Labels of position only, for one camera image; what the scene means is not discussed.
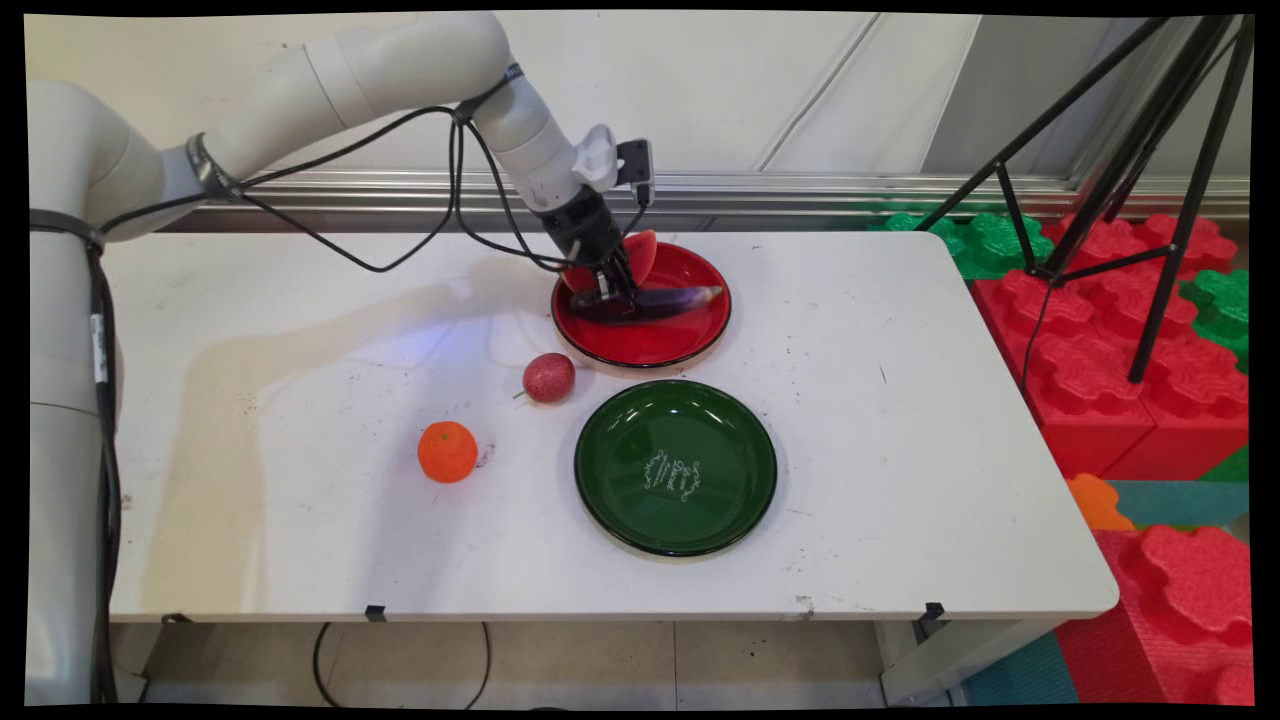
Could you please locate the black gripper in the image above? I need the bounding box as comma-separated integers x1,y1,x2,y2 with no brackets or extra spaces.
540,190,641,307

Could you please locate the purple toy eggplant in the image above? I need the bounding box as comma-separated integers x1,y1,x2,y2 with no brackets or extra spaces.
571,284,724,325

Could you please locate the red watermelon slice toy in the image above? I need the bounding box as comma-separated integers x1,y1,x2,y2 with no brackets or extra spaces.
561,229,659,294

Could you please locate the red plate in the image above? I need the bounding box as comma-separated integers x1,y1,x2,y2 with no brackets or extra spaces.
551,242,733,370

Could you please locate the red round toy fruit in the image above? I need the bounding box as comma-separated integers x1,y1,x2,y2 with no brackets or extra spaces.
516,352,578,407

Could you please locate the green plate with print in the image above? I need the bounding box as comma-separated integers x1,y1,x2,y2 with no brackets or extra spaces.
574,379,779,558

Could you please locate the orange toy fruit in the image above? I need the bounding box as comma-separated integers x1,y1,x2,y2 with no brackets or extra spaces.
417,420,480,485

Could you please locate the green foam block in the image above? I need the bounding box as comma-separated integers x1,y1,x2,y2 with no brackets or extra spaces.
1178,268,1251,373
868,209,1055,282

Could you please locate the white table leg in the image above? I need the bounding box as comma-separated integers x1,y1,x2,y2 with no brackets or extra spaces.
876,617,1063,707

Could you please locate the orange foam piece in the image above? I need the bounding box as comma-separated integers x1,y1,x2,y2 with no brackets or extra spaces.
1064,473,1138,532

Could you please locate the teal foam mat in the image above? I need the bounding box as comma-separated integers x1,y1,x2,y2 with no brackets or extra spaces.
962,630,1081,707
1105,479,1251,532

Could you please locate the black tripod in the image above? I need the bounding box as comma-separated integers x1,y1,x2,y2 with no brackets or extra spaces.
915,15,1257,386

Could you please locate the large red foam block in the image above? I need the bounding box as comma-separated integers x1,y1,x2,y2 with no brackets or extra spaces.
1054,524,1256,707

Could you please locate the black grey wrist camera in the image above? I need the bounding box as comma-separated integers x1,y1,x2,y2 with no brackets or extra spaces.
614,137,657,209

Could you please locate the silver metal wall rail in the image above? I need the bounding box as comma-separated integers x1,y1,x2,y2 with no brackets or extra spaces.
165,169,1251,234

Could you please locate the black printed velcro strap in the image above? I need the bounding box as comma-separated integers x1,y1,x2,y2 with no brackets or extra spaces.
452,61,525,127

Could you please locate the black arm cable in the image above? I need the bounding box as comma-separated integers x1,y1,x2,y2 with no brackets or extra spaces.
240,118,581,275
98,104,463,237

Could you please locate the black plain velcro strap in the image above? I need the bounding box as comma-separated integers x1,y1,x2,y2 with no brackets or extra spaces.
185,132,244,201
28,208,107,253

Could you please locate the thin black tripod cable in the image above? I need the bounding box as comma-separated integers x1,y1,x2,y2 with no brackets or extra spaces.
1020,282,1053,393

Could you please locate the black floor cable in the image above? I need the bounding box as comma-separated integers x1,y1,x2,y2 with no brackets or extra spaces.
311,621,493,712

